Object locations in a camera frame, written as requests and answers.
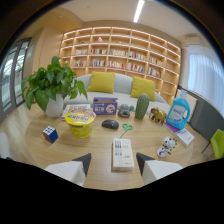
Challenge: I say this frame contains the black computer mouse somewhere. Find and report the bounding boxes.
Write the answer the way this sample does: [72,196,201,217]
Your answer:
[101,119,120,130]

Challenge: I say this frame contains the white spotted toy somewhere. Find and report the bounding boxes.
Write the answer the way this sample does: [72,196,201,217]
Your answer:
[156,135,179,158]

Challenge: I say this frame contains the white marker pen box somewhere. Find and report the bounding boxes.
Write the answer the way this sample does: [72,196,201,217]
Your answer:
[111,137,136,172]

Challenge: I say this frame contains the colourful puzzle cube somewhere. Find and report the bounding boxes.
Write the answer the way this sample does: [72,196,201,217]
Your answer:
[42,125,59,145]

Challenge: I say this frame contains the white and purple book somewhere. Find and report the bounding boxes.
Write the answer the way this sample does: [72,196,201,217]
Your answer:
[162,121,195,148]

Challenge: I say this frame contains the yellow instant noodle cup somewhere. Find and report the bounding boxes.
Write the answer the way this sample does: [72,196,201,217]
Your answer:
[64,108,97,140]

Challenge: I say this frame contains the golden elephant figurine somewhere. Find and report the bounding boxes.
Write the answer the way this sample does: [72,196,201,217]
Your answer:
[148,106,168,125]

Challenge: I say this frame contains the blue detergent bottle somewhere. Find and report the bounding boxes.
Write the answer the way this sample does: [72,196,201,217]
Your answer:
[165,89,191,131]

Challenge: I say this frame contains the colourful flat book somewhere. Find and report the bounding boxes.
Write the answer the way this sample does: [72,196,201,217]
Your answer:
[61,103,92,122]

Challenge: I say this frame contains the tall green cactus ornament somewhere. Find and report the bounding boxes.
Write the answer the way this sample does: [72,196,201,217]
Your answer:
[134,92,151,121]

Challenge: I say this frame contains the green chair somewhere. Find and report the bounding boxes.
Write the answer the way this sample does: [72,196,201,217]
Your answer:
[201,128,224,160]

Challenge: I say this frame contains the small grey-green cactus figurine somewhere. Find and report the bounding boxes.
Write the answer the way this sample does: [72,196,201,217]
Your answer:
[117,103,135,118]

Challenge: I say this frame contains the purple cardboard box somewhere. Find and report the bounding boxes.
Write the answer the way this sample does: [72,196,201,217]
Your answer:
[92,96,119,116]

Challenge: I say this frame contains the yellow cushion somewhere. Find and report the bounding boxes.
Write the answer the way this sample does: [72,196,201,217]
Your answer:
[86,70,117,94]
[130,75,157,102]

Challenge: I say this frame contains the green potted plant white pot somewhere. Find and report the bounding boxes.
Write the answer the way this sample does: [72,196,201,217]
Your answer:
[20,55,89,118]

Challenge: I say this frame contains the grey sofa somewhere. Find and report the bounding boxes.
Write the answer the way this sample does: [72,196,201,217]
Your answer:
[63,72,168,110]

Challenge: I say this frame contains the white window curtain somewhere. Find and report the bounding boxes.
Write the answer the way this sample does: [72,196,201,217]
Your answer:
[185,52,224,116]

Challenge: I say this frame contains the glass door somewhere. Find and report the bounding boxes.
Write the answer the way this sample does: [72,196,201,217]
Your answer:
[0,37,32,116]

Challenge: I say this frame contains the ceiling strip light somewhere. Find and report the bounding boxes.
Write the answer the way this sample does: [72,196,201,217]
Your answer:
[133,0,146,24]

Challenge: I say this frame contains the green handled scissors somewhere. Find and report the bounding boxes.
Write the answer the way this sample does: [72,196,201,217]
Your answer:
[119,122,134,139]

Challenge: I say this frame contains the wooden bookshelf wall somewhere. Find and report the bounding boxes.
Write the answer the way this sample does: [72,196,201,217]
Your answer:
[58,26,183,106]

